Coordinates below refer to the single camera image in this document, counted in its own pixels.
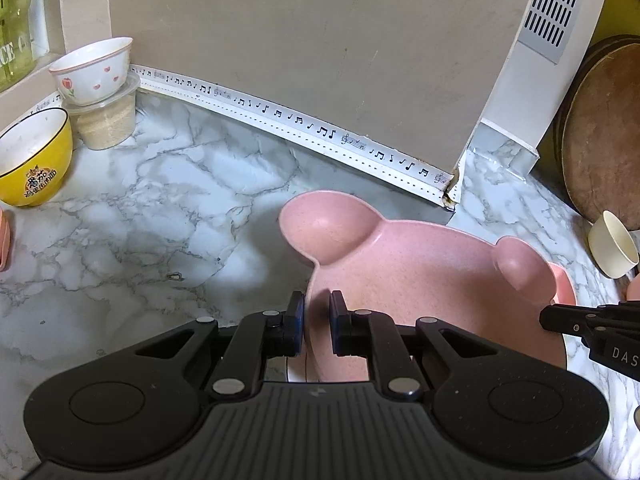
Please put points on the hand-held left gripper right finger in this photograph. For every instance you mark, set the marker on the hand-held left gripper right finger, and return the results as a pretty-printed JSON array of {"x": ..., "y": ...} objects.
[{"x": 334, "y": 325}]

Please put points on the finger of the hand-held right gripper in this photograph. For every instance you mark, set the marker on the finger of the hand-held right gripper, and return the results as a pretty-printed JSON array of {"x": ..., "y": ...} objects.
[
  {"x": 575, "y": 327},
  {"x": 585, "y": 311}
]

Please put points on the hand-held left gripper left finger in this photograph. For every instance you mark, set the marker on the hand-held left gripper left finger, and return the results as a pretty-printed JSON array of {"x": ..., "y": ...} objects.
[{"x": 298, "y": 325}]

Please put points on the large white plate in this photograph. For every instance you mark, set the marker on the large white plate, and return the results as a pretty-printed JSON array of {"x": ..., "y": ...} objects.
[{"x": 296, "y": 371}]

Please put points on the cream bowl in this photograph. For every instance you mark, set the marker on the cream bowl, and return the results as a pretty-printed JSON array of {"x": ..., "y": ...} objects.
[{"x": 612, "y": 250}]

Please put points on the pink bear-shaped plate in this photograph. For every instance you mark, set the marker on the pink bear-shaped plate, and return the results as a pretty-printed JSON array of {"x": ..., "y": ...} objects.
[{"x": 425, "y": 280}]

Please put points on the round wooden cutting board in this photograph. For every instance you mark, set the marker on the round wooden cutting board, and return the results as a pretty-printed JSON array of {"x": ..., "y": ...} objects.
[{"x": 605, "y": 135}]

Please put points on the white music-note edge strip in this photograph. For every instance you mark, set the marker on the white music-note edge strip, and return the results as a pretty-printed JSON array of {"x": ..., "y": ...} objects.
[{"x": 300, "y": 122}]

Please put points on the clear lidded plastic container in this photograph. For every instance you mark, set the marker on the clear lidded plastic container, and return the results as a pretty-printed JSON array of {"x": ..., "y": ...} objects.
[{"x": 105, "y": 125}]

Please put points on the yellow printed bowl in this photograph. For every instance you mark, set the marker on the yellow printed bowl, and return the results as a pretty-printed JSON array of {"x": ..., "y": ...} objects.
[{"x": 40, "y": 175}]

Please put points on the yellow plastic cutting board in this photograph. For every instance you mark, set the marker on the yellow plastic cutting board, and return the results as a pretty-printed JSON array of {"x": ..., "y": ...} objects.
[{"x": 615, "y": 10}]

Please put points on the pink plastic dish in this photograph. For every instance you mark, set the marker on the pink plastic dish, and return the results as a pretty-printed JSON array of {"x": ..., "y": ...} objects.
[{"x": 4, "y": 240}]

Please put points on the grey metal vent grille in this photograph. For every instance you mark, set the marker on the grey metal vent grille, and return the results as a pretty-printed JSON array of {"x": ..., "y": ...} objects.
[{"x": 555, "y": 5}]

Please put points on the white bowl with pink hearts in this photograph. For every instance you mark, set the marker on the white bowl with pink hearts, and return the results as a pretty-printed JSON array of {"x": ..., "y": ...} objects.
[{"x": 95, "y": 72}]

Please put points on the green glass jar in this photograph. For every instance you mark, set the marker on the green glass jar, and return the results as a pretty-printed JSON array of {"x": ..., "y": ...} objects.
[{"x": 15, "y": 20}]

